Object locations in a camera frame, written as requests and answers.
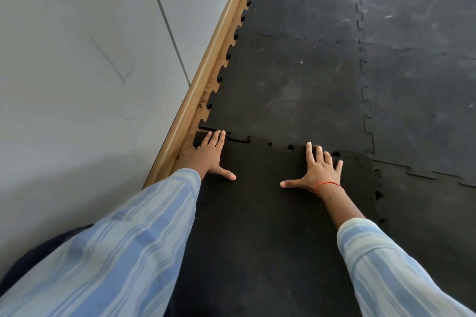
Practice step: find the person's left hand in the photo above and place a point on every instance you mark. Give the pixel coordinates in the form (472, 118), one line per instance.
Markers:
(206, 157)

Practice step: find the person's right hand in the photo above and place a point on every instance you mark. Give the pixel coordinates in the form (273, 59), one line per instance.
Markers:
(318, 173)

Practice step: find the black foam mat tile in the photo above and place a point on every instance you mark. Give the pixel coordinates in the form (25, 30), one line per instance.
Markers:
(267, 246)

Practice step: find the assembled black floor mat tiles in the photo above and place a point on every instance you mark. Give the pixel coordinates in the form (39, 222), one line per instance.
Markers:
(316, 79)

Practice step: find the person's left forearm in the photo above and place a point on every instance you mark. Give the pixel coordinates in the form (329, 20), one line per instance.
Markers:
(122, 250)

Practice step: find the person's right forearm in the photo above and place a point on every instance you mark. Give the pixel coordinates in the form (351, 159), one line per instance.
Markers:
(379, 268)

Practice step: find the person's dark trouser leg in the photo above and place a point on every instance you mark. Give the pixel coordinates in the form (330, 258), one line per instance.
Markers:
(33, 257)

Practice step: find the wooden baseboard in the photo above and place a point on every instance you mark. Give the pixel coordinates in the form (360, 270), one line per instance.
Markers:
(201, 82)

